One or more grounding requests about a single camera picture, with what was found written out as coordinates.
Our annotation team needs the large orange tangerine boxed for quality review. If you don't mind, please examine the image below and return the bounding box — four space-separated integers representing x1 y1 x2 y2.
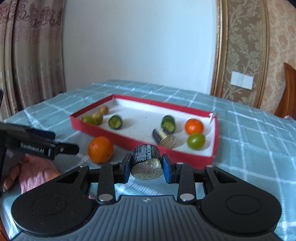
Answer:
88 136 114 164

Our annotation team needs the green round lime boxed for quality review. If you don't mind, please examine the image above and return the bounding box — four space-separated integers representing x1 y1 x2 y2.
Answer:
187 133 206 150

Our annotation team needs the brown longan fruit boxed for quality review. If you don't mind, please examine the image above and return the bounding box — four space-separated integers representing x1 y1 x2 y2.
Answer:
92 112 103 125
99 105 109 115

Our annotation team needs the small orange tangerine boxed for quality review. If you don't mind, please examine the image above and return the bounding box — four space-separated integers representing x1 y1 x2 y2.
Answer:
185 118 204 135

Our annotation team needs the small green cucumber piece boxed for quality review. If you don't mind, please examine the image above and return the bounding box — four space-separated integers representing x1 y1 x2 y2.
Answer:
108 115 122 130

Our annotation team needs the person's left hand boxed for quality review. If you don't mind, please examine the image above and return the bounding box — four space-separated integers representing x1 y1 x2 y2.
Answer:
2 156 29 192

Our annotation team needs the pink towel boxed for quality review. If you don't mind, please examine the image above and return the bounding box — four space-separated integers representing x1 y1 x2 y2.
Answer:
18 154 61 194

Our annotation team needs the red shallow cardboard box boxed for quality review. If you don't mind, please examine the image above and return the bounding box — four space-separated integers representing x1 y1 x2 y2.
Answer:
70 94 219 169

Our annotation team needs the green lime in box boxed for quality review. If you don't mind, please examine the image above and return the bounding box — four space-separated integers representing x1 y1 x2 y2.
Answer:
81 115 98 126

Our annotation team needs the beige patterned curtain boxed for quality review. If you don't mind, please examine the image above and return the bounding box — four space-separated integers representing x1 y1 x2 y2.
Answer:
1 1 65 120

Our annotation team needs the teal plaid bed sheet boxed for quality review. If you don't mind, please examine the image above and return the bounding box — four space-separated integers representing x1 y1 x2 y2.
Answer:
6 80 295 240

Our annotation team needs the white wall switch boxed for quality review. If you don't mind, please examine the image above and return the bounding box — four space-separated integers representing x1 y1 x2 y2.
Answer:
230 71 254 90

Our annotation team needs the gold wall moulding frame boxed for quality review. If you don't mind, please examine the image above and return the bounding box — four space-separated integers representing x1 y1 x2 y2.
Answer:
210 1 269 108

